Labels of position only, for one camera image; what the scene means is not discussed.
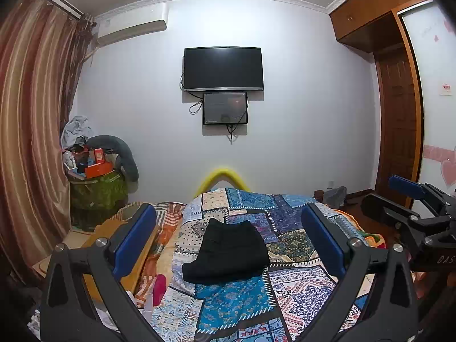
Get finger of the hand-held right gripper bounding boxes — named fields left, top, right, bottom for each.
left=361, top=193, right=434, bottom=233
left=388, top=174, right=456, bottom=215

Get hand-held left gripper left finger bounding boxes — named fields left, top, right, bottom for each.
left=38, top=203, right=162, bottom=342

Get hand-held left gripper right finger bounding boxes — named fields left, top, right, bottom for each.
left=292, top=203, right=420, bottom=342

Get black pants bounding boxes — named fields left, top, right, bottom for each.
left=182, top=217, right=270, bottom=286

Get brown cardboard box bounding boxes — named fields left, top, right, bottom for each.
left=34, top=203, right=159, bottom=296

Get beige magenta floral blanket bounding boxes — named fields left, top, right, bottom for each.
left=135, top=235, right=179, bottom=309

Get orange striped blanket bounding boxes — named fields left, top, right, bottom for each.
left=117, top=201, right=186, bottom=257

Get blue patchwork printed blanket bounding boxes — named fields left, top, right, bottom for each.
left=150, top=187, right=385, bottom=342

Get grey bag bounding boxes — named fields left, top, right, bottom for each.
left=320, top=186, right=348, bottom=208

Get green cloth-covered basket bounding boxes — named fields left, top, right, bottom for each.
left=69, top=170, right=129, bottom=232

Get brown wooden door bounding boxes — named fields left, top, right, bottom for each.
left=373, top=48, right=422, bottom=204

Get orange box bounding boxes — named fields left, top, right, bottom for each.
left=85, top=162, right=114, bottom=179

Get white heart-decorated wardrobe door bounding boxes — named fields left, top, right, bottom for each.
left=397, top=3, right=456, bottom=208

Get grey neck pillow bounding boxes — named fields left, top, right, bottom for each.
left=85, top=135, right=139, bottom=182

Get yellow curved headboard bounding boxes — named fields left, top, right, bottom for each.
left=192, top=167, right=252, bottom=199

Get striped brown curtain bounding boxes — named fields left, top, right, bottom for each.
left=0, top=0, right=95, bottom=286

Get wooden overhead cabinet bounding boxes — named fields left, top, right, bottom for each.
left=328, top=0, right=433, bottom=55

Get white air conditioner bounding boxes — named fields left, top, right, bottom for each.
left=96, top=3, right=168, bottom=46

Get black hanging cable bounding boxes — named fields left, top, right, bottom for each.
left=227, top=94, right=249, bottom=144

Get black looped cable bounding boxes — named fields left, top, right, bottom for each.
left=180, top=73, right=204, bottom=115

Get small black wall monitor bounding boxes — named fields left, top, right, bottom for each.
left=203, top=92, right=249, bottom=126

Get black wall-mounted television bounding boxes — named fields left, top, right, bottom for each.
left=183, top=46, right=264, bottom=93

